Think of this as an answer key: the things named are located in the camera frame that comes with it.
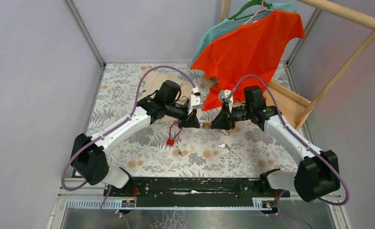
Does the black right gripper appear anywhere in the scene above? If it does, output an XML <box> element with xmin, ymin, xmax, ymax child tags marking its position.
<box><xmin>210</xmin><ymin>102</ymin><xmax>252</xmax><ymax>131</ymax></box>

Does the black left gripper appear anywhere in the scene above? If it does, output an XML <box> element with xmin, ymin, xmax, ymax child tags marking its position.
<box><xmin>165</xmin><ymin>101</ymin><xmax>200</xmax><ymax>129</ymax></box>

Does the red cable lock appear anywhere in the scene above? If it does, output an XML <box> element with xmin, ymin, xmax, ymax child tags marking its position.
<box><xmin>166</xmin><ymin>122</ymin><xmax>182</xmax><ymax>146</ymax></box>

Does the brass padlock with keys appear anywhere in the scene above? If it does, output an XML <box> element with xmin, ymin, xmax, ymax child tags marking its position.
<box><xmin>219</xmin><ymin>129</ymin><xmax>230</xmax><ymax>136</ymax></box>

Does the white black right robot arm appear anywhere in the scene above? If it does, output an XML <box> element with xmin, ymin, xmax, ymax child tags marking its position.
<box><xmin>211</xmin><ymin>86</ymin><xmax>341</xmax><ymax>202</ymax></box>

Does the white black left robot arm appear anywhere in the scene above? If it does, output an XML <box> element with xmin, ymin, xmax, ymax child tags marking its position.
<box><xmin>70</xmin><ymin>80</ymin><xmax>204</xmax><ymax>196</ymax></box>

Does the floral patterned table mat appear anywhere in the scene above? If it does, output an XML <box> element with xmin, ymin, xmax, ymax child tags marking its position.
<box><xmin>87</xmin><ymin>63</ymin><xmax>297</xmax><ymax>177</ymax></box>

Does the beige folded cloth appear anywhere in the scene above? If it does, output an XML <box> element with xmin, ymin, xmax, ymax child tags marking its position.
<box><xmin>127</xmin><ymin>69</ymin><xmax>196</xmax><ymax>127</ymax></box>

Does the wooden clothes rack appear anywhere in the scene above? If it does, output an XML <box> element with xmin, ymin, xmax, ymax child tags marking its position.
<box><xmin>201</xmin><ymin>0</ymin><xmax>375</xmax><ymax>131</ymax></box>

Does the orange t-shirt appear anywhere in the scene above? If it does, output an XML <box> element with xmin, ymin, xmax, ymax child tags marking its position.
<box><xmin>191</xmin><ymin>10</ymin><xmax>305</xmax><ymax>111</ymax></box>

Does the teal t-shirt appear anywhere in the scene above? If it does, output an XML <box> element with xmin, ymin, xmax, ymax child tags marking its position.
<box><xmin>189</xmin><ymin>3</ymin><xmax>297</xmax><ymax>67</ymax></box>

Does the pink clothes hanger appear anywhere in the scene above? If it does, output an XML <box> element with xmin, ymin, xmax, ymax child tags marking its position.
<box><xmin>244</xmin><ymin>0</ymin><xmax>273</xmax><ymax>25</ymax></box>

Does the green clothes hanger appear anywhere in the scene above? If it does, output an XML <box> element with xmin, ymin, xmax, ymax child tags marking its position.
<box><xmin>227</xmin><ymin>0</ymin><xmax>273</xmax><ymax>21</ymax></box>

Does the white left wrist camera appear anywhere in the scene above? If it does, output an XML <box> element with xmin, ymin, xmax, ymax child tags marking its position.
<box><xmin>188</xmin><ymin>86</ymin><xmax>204</xmax><ymax>114</ymax></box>

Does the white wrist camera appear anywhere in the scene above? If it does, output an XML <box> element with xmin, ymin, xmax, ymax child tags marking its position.
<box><xmin>188</xmin><ymin>86</ymin><xmax>204</xmax><ymax>114</ymax></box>
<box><xmin>219</xmin><ymin>90</ymin><xmax>234</xmax><ymax>111</ymax></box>

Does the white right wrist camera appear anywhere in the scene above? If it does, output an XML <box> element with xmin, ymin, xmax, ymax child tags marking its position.
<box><xmin>219</xmin><ymin>90</ymin><xmax>234</xmax><ymax>111</ymax></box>

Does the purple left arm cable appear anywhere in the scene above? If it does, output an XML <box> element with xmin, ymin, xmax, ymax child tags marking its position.
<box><xmin>60</xmin><ymin>65</ymin><xmax>197</xmax><ymax>192</ymax></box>

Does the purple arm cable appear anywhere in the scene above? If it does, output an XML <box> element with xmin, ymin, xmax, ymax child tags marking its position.
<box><xmin>226</xmin><ymin>74</ymin><xmax>350</xmax><ymax>207</ymax></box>
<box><xmin>60</xmin><ymin>65</ymin><xmax>197</xmax><ymax>192</ymax></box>

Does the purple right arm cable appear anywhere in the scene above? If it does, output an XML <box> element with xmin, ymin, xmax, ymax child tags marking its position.
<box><xmin>226</xmin><ymin>74</ymin><xmax>350</xmax><ymax>207</ymax></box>

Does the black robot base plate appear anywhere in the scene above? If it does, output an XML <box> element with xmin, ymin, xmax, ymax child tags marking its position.
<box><xmin>104</xmin><ymin>174</ymin><xmax>290</xmax><ymax>202</ymax></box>

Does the white slotted cable duct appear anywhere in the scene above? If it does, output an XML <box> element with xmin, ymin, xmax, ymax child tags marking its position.
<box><xmin>67</xmin><ymin>197</ymin><xmax>277</xmax><ymax>211</ymax></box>

